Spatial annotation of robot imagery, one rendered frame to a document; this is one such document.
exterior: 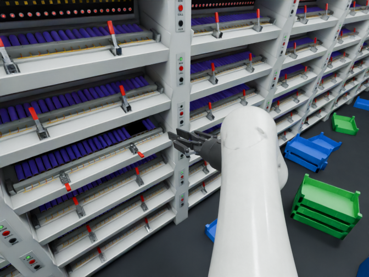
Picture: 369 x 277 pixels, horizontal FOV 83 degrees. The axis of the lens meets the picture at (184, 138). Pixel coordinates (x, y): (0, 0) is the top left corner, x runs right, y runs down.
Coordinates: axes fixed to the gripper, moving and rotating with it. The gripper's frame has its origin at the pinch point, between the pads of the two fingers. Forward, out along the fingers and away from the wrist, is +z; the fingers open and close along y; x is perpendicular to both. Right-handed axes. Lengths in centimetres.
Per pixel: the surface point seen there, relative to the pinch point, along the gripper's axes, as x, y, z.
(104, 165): 7.8, 24.5, 16.9
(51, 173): 3.6, 41.1, 19.3
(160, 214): 61, 2, 34
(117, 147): 3.9, 17.2, 19.2
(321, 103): 45, -189, 27
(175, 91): -13.1, -8.5, 10.3
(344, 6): -35, -147, 5
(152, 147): 8.5, 3.9, 15.9
